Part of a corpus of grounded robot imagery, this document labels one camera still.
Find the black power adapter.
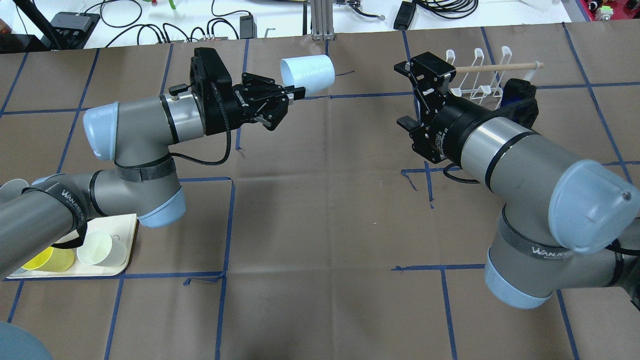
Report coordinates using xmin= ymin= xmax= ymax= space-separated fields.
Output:
xmin=392 ymin=0 xmax=417 ymax=31

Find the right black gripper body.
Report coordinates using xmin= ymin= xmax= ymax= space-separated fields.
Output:
xmin=410 ymin=95 xmax=476 ymax=165

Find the cream plastic tray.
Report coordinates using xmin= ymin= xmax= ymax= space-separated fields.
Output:
xmin=7 ymin=214 xmax=138 ymax=280

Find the light blue cup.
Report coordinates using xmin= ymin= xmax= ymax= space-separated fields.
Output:
xmin=279 ymin=54 xmax=336 ymax=96

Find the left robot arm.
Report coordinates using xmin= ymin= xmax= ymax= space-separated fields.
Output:
xmin=0 ymin=70 xmax=307 ymax=278

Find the yellow cup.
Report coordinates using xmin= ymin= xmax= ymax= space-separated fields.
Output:
xmin=22 ymin=246 xmax=76 ymax=272

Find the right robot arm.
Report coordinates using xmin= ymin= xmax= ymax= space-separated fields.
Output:
xmin=394 ymin=52 xmax=640 ymax=309

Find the grey cup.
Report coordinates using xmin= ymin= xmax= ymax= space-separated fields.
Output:
xmin=0 ymin=178 xmax=29 ymax=203

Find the pale green cup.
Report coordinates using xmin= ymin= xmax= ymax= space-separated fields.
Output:
xmin=76 ymin=230 xmax=128 ymax=267

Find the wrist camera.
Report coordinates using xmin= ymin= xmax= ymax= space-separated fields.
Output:
xmin=498 ymin=79 xmax=539 ymax=129
xmin=189 ymin=47 xmax=233 ymax=110

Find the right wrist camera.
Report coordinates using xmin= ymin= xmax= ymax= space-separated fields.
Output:
xmin=498 ymin=79 xmax=539 ymax=129

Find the white wire cup rack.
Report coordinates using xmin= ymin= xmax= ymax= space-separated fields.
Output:
xmin=445 ymin=45 xmax=546 ymax=110

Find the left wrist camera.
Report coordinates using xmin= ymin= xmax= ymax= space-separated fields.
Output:
xmin=189 ymin=47 xmax=233 ymax=110

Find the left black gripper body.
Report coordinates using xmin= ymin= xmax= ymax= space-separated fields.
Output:
xmin=202 ymin=80 xmax=259 ymax=136

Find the aluminium frame post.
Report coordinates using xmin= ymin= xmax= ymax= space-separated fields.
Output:
xmin=310 ymin=0 xmax=335 ymax=41

